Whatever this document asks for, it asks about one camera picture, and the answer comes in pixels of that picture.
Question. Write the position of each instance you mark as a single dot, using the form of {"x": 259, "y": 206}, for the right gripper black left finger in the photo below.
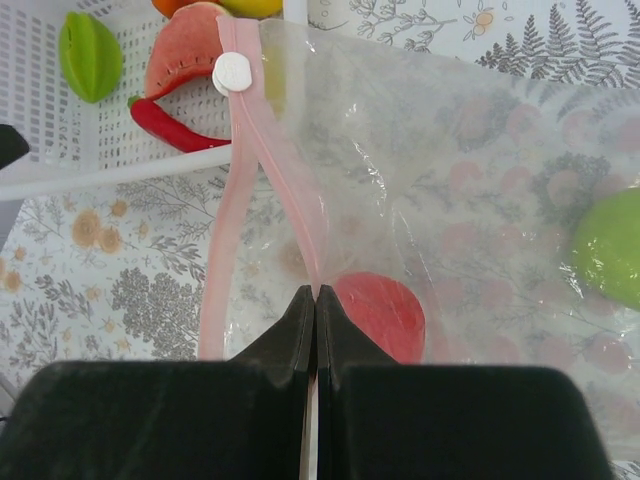
{"x": 244, "y": 418}

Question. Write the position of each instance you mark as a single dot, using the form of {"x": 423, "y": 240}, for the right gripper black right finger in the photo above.
{"x": 379, "y": 419}

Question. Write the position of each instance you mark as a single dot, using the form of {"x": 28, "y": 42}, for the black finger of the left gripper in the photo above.
{"x": 13, "y": 146}

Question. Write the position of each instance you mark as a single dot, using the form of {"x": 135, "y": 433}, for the red apple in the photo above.
{"x": 386, "y": 311}

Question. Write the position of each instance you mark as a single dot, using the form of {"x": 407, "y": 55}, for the orange fruit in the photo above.
{"x": 168, "y": 7}

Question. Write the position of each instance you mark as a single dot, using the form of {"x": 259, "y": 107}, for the clear zip top bag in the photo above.
{"x": 463, "y": 182}

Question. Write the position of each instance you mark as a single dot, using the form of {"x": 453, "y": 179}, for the yellow lemon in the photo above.
{"x": 255, "y": 9}

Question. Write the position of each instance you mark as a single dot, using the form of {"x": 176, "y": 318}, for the green apple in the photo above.
{"x": 605, "y": 248}

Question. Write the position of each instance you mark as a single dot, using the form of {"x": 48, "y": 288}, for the green starfruit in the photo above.
{"x": 90, "y": 57}

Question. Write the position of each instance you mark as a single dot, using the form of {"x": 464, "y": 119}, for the red chili pepper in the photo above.
{"x": 156, "y": 122}

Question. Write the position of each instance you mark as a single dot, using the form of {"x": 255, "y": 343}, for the floral tablecloth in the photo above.
{"x": 108, "y": 257}

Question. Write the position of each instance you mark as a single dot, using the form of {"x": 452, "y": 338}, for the watermelon slice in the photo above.
{"x": 186, "y": 47}

